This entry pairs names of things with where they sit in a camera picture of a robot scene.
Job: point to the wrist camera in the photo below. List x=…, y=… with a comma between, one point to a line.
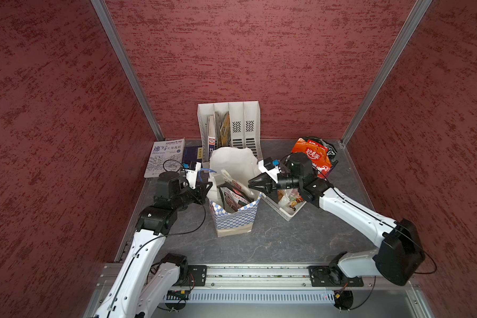
x=192, y=171
x=270, y=167

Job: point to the right metal corner post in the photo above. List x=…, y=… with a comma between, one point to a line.
x=409, y=27

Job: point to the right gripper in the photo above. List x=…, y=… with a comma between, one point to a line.
x=268, y=187

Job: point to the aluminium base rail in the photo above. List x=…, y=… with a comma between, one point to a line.
x=279, y=277

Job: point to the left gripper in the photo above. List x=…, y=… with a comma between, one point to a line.
x=201, y=191

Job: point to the black red condiment packet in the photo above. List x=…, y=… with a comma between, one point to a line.
x=232, y=197

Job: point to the white plastic basket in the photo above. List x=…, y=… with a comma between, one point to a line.
x=272, y=200

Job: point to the white sketch book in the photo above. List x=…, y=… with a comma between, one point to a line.
x=165, y=155

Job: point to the dark blue book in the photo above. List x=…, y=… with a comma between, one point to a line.
x=193, y=154

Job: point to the clear brown condiment packet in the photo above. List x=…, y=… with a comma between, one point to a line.
x=290, y=200

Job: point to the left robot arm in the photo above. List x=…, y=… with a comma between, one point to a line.
x=137, y=292

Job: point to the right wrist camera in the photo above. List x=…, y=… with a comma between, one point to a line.
x=270, y=167

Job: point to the checkered paper bag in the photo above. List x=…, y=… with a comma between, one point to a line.
x=236, y=166

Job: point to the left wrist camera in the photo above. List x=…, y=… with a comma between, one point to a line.
x=192, y=171

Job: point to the white file organizer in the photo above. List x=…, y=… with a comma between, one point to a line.
x=245, y=124

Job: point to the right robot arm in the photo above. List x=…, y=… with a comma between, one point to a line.
x=398, y=250

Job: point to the metal corner post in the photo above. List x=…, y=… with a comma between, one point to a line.
x=112, y=33
x=409, y=27

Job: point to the yellow comic book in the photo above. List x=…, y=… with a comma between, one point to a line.
x=223, y=129

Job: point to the blue spine book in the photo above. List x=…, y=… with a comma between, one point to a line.
x=211, y=135

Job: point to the orange red condiment packet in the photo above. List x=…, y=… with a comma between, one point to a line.
x=322, y=154

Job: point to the left metal corner post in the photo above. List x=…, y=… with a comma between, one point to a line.
x=112, y=33

